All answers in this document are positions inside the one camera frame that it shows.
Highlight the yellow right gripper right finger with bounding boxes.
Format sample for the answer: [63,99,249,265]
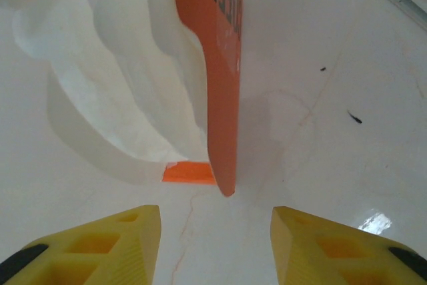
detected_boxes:
[270,206,427,285]

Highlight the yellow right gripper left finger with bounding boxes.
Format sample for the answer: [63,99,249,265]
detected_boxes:
[0,204,163,285]

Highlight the orange coffee filter box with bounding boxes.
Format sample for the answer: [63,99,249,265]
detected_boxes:
[162,0,244,198]

